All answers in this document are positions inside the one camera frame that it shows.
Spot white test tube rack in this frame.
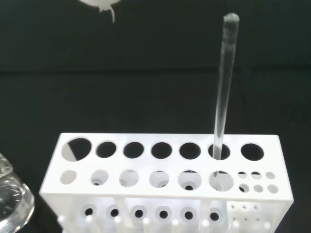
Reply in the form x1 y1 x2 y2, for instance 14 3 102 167
39 132 294 233

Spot black bench cloth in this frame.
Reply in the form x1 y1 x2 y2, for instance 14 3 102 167
0 0 311 233

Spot small clear glass beaker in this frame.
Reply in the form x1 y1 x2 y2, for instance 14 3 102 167
0 152 35 233

